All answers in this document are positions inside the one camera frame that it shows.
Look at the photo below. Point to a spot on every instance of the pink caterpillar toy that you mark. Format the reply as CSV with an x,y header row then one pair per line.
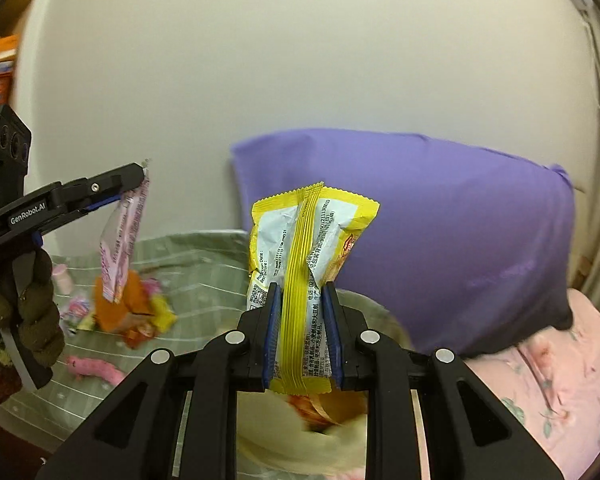
x,y
97,370

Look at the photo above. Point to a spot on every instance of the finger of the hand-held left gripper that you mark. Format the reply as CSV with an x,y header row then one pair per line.
x,y
105,185
97,208

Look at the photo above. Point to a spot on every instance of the red brown snack wrapper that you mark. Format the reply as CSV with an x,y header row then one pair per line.
x,y
141,335

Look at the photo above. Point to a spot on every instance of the purple wrapper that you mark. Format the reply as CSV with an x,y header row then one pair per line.
x,y
77,315

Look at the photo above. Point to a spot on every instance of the small pink bottle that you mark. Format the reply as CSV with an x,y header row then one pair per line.
x,y
63,279

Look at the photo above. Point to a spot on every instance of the purple pillow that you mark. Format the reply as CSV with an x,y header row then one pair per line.
x,y
430,235

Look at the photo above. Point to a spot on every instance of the pink floral bedsheet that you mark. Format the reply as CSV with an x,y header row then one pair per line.
x,y
555,385

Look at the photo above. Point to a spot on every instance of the wooden shelf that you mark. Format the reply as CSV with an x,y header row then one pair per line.
x,y
24,7

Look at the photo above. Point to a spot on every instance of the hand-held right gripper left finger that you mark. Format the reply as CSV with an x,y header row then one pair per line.
x,y
272,330

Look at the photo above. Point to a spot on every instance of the orange bag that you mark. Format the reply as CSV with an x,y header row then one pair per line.
x,y
117,310

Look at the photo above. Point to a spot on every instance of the yellow white snack wrapper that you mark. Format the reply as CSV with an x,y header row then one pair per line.
x,y
300,260

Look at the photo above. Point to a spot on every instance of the pink white wrapper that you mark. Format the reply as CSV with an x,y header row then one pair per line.
x,y
125,240

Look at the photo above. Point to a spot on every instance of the person's left hand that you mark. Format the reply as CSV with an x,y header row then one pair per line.
x,y
40,310

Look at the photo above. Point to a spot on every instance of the yellow snack packet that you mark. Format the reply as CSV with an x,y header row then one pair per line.
x,y
163,312

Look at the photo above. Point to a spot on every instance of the green checked tablecloth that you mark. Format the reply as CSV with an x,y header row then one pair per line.
x,y
195,280

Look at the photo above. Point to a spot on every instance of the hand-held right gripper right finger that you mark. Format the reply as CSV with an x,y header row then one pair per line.
x,y
332,330

